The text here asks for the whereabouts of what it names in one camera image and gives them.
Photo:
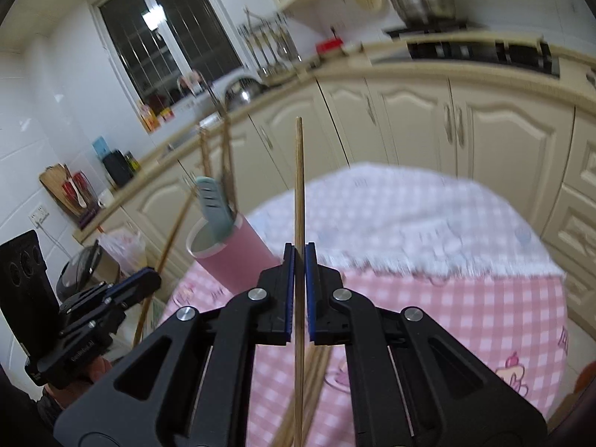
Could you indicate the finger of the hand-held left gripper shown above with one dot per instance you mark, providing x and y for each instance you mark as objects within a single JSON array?
[
  {"x": 139, "y": 284},
  {"x": 100, "y": 323}
]

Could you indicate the pink cylindrical utensil holder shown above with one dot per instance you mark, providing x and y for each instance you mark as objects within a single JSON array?
[{"x": 242, "y": 256}]

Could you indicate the stainless steel sink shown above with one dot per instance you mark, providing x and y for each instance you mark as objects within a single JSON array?
[{"x": 186, "y": 139}]

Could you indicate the wall socket panel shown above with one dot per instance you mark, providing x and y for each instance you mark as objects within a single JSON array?
[{"x": 38, "y": 214}]

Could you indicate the wooden chopstick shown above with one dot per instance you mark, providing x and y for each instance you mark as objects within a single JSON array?
[
  {"x": 205, "y": 158},
  {"x": 228, "y": 163},
  {"x": 170, "y": 247},
  {"x": 299, "y": 186}
]

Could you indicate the light blue box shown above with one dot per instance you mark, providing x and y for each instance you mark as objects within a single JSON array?
[{"x": 100, "y": 146}]

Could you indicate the small jar with red label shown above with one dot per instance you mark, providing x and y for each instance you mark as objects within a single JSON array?
[{"x": 166, "y": 113}]

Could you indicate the dark round cooker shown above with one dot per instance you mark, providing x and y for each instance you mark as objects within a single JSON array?
[{"x": 81, "y": 270}]

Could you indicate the wooden cutting board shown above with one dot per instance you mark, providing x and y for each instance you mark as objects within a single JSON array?
[{"x": 52, "y": 186}]

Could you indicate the small dark condiment bottle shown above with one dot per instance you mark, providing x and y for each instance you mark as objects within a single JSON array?
[{"x": 132, "y": 160}]

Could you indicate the metal faucet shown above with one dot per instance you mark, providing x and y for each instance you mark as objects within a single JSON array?
[{"x": 209, "y": 91}]

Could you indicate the beige stone countertop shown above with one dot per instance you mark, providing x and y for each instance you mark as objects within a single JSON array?
[{"x": 372, "y": 72}]

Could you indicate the black kettle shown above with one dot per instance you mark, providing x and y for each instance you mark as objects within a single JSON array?
[{"x": 117, "y": 167}]

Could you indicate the black gas hob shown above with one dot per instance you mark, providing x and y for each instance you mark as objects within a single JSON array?
[{"x": 484, "y": 53}]

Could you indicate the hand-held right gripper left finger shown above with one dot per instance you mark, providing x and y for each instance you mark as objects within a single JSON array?
[{"x": 289, "y": 284}]

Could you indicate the pink checkered cartoon tablecloth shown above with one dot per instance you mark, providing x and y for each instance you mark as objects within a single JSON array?
[{"x": 442, "y": 316}]

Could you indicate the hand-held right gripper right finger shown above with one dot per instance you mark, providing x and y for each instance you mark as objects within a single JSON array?
[{"x": 310, "y": 284}]

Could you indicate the bundle of wooden chopsticks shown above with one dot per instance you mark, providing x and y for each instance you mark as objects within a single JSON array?
[{"x": 319, "y": 368}]

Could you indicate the white mug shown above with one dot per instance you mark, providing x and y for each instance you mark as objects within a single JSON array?
[{"x": 105, "y": 199}]

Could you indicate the red container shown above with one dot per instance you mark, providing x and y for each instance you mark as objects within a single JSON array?
[{"x": 330, "y": 46}]

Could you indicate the white checkered fringed cloth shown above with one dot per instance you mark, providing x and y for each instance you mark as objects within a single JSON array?
[{"x": 396, "y": 214}]

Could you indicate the metal colander bowl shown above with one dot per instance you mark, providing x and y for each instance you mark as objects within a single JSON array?
[{"x": 244, "y": 91}]

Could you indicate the person's left hand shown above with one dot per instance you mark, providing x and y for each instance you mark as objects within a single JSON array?
[{"x": 98, "y": 371}]

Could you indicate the kitchen window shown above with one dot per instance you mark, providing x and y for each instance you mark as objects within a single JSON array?
[{"x": 172, "y": 32}]

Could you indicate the orange labelled bottle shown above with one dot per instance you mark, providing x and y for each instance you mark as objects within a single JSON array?
[{"x": 150, "y": 118}]

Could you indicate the person's left forearm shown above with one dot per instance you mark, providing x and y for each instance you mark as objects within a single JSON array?
[{"x": 51, "y": 405}]

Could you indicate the black induction cooker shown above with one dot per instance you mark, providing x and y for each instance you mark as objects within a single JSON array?
[{"x": 428, "y": 29}]

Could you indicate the holder with red utensils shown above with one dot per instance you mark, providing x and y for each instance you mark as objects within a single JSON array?
[{"x": 79, "y": 191}]

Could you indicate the light blue sheathed knife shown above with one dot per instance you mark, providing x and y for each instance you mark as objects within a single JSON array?
[{"x": 212, "y": 200}]

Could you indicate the wall mounted utensil rack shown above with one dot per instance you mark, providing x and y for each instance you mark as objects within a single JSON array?
[{"x": 265, "y": 23}]

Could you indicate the cream base cabinets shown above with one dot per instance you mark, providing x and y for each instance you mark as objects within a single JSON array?
[{"x": 419, "y": 121}]

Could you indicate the white plastic bag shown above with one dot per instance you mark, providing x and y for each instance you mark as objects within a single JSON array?
[{"x": 121, "y": 254}]

